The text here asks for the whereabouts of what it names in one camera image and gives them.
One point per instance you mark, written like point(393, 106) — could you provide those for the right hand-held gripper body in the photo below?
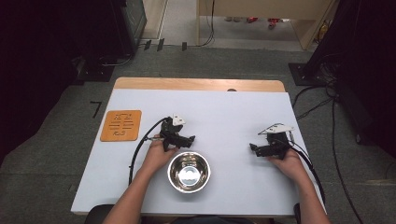
point(275, 143)

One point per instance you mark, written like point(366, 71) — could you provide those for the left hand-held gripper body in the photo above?
point(169, 130)

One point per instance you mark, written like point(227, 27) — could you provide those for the stainless steel bowl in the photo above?
point(189, 172)

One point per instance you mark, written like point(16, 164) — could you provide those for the person's right hand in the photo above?
point(291, 166)

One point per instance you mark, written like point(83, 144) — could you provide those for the person's left hand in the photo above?
point(155, 158)

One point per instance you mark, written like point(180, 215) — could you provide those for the orange square mat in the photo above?
point(121, 125)

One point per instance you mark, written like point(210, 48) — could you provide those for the black stand base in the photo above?
point(95, 71)
point(303, 74)

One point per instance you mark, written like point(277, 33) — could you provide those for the person's dark clothing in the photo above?
point(211, 220)

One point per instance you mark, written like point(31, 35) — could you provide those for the red object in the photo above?
point(274, 22)
point(252, 19)

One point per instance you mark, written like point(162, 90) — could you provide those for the black curtain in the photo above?
point(367, 62)
point(40, 46)

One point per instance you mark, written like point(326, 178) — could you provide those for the light wooden desk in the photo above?
point(264, 7)

